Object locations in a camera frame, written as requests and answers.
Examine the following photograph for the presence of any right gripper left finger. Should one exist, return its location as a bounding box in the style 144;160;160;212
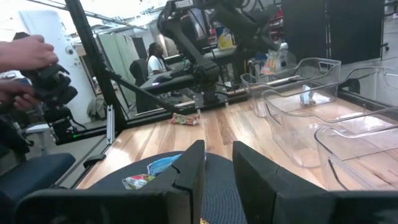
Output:
141;139;206;224

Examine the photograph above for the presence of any white stool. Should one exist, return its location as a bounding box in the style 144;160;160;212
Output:
24;123;54;156

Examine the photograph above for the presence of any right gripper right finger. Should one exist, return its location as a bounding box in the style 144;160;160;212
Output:
232;141;335;224

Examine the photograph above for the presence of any dark blue chair seat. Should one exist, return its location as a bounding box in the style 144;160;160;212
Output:
0;152;77;224

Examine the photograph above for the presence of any silver metal bracket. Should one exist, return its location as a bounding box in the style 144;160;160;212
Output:
106;105;116;145

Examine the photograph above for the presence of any round dark blue placemat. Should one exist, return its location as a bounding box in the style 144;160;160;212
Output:
88;151;249;224

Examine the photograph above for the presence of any yellow bag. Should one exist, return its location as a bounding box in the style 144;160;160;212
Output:
216;26;234;50

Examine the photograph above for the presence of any pale green partition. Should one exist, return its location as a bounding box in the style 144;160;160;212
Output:
96;32;141;106

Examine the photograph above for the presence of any black partition panel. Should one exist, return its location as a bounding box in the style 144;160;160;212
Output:
281;0;385;65

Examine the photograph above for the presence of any clear plastic bin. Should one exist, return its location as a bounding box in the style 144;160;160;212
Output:
239;57;342;118
262;66;398;169
313;107;398;191

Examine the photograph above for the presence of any black office chair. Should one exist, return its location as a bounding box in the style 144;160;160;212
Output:
129;58;150;88

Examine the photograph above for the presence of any blue granola bar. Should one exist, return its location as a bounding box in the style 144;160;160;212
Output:
146;152;183;177

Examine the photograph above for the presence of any person's hand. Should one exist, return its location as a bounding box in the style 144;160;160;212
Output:
0;34;60;74
0;79;41;112

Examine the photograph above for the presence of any person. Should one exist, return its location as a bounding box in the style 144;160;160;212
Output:
146;42;170;75

